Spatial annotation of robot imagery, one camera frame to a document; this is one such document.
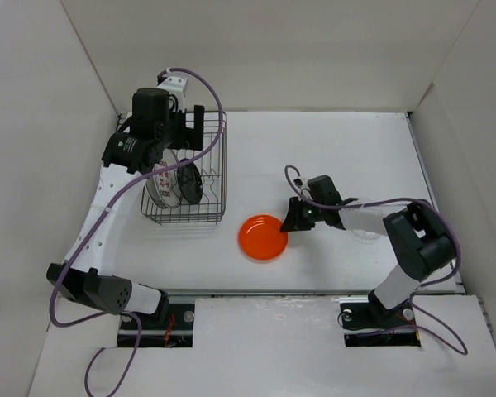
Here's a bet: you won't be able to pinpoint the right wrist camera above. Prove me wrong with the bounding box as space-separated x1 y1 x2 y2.
293 175 358 206

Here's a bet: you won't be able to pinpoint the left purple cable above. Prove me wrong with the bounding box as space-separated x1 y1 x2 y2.
49 67 227 396

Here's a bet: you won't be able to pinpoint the orange plate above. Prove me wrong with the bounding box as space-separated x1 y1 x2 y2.
238 214 289 261

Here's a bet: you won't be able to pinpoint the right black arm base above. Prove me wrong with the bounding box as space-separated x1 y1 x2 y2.
338 301 421 347

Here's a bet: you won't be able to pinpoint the black small plate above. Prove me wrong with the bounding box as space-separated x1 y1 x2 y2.
177 163 203 205

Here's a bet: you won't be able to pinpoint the grey wire dish rack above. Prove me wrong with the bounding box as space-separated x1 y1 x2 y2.
141 133 227 224

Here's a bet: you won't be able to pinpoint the white plate red characters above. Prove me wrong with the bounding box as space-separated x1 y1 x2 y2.
152 149 182 208

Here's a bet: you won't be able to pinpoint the clear plastic dish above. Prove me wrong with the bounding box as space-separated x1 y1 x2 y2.
351 229 383 244

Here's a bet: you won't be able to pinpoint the green rimmed white plate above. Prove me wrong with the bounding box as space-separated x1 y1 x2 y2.
145 177 157 203

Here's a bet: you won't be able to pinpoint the purple cable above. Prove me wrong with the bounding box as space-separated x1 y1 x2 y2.
49 67 227 396
284 165 469 356

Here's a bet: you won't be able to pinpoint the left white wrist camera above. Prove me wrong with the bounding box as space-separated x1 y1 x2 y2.
157 71 188 112

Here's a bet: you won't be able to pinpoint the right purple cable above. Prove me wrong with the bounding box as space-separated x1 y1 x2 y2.
284 165 469 356

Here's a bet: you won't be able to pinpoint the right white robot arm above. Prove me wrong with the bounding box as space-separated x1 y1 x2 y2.
280 197 457 331

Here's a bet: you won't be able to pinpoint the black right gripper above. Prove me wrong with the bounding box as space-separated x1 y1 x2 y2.
281 196 325 232

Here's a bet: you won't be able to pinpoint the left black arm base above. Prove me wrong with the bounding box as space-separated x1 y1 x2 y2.
117 303 195 348

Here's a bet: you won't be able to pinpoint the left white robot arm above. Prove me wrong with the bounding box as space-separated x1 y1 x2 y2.
46 78 208 328

